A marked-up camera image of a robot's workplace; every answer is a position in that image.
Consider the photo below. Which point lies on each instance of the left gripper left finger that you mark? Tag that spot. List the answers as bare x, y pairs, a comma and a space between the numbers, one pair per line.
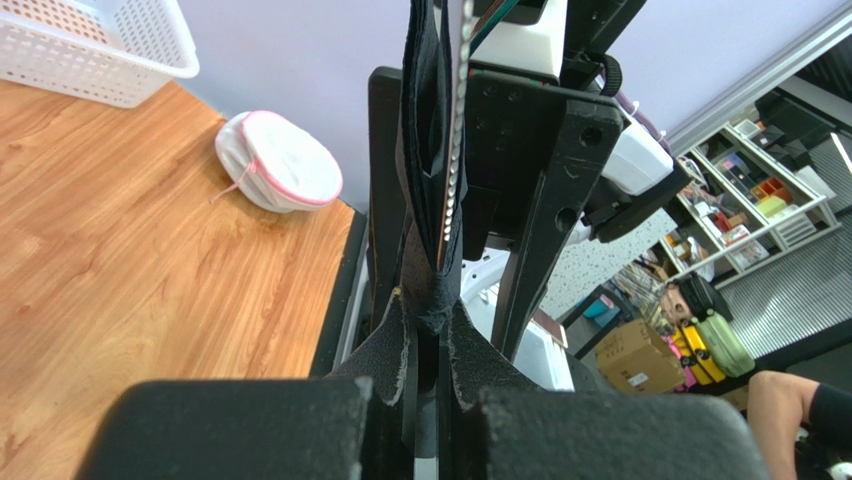
351, 424

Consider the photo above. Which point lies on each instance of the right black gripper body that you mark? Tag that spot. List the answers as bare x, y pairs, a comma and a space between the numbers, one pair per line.
511, 125

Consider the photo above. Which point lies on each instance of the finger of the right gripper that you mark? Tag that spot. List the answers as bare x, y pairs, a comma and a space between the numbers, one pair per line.
387, 205
587, 135

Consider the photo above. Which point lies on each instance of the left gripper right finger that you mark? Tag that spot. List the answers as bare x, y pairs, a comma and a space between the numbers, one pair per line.
495, 423

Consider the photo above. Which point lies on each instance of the black paper napkin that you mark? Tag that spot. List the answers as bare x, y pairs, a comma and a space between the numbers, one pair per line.
430, 285

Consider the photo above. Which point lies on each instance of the silver knife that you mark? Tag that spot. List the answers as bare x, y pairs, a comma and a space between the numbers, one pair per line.
456, 32

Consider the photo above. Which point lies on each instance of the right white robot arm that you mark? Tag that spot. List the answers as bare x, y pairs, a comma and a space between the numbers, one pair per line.
527, 38

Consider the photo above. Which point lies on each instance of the pink white round object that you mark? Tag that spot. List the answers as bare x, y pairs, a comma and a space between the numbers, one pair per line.
275, 164

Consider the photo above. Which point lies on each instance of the cardboard box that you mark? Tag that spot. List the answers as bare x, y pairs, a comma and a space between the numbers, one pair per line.
634, 359

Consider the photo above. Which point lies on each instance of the white storage shelf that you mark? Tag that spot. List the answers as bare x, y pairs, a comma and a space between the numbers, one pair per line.
742, 209

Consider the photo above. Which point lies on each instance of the white plastic basket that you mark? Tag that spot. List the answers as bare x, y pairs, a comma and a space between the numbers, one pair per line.
114, 52

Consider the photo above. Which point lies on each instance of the person's bare knee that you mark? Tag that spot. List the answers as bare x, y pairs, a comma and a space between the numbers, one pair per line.
778, 403

